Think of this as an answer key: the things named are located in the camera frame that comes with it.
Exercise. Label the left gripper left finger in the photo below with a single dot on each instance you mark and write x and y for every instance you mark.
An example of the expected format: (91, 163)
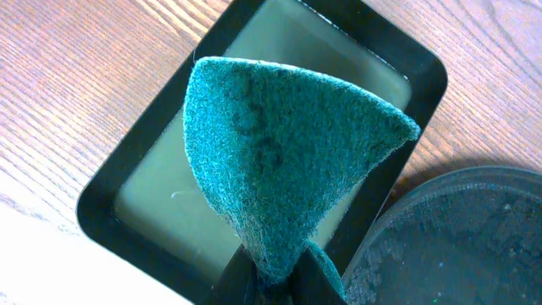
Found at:
(237, 284)

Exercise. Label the black rectangular tray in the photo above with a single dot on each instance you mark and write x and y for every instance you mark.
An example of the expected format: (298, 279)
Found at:
(144, 205)

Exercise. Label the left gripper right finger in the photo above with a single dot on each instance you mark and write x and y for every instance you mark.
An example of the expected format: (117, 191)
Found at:
(315, 280)

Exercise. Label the green yellow sponge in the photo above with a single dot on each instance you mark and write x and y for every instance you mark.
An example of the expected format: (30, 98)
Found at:
(274, 148)

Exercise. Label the black round tray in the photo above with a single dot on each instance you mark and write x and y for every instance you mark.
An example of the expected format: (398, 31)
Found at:
(472, 236)

